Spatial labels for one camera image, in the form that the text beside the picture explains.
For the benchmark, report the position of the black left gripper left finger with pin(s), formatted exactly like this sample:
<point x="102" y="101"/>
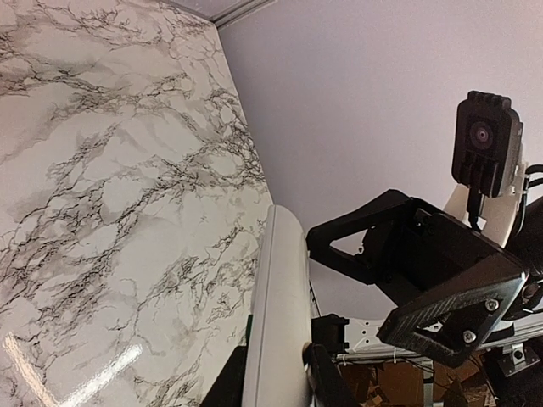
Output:
<point x="227" y="390"/>

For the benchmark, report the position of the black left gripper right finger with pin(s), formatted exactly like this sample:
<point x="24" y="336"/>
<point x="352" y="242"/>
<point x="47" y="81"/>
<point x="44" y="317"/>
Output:
<point x="328" y="387"/>

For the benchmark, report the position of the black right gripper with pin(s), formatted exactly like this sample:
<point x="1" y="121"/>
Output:
<point x="445" y="250"/>

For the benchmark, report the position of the white remote control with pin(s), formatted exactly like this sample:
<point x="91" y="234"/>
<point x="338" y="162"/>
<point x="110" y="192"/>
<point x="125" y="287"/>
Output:
<point x="281" y="317"/>

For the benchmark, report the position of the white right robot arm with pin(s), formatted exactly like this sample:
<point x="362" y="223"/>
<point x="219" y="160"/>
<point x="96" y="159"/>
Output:
<point x="336" y="243"/>

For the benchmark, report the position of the aluminium front rail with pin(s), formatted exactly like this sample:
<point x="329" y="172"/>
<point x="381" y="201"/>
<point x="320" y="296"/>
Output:
<point x="365" y="347"/>

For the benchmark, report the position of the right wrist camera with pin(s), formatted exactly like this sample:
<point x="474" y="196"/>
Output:
<point x="487" y="143"/>

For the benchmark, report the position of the aluminium left frame rail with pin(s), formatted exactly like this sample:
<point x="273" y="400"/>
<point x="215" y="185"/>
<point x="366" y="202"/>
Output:
<point x="217" y="11"/>

